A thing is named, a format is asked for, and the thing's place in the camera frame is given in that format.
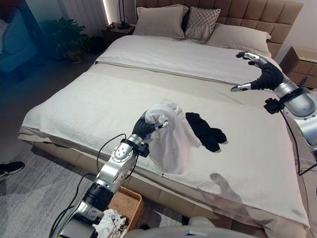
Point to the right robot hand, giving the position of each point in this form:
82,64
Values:
268,74

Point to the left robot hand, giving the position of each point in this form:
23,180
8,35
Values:
141,128

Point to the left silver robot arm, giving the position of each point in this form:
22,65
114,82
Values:
104,183

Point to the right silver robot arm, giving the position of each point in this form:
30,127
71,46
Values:
298,104

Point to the white textured blanket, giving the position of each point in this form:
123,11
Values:
123,116

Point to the brown bedside cabinet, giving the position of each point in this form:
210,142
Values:
299,65

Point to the beige upholstered bed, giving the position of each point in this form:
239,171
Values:
173,111

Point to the flat beige pillow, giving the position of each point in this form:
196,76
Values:
237,37

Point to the black garment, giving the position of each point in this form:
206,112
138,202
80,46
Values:
206,134

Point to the white top sheet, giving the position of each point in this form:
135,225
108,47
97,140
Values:
173,58

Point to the woven wicker basket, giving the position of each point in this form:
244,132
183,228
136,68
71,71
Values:
127,205

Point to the patterned square cushion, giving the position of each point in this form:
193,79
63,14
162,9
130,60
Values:
201,23

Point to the dark bedside table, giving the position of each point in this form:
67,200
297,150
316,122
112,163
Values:
116,33

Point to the white printed garment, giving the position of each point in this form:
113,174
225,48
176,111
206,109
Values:
111,221

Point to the large beige pillow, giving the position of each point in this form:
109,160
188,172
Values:
161,21

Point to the white robot body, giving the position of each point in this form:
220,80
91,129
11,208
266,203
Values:
185,228

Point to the green potted plant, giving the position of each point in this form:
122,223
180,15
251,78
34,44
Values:
68,41

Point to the person's black shoe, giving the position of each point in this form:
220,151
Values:
10,169

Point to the blue armchair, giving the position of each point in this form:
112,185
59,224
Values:
13,42

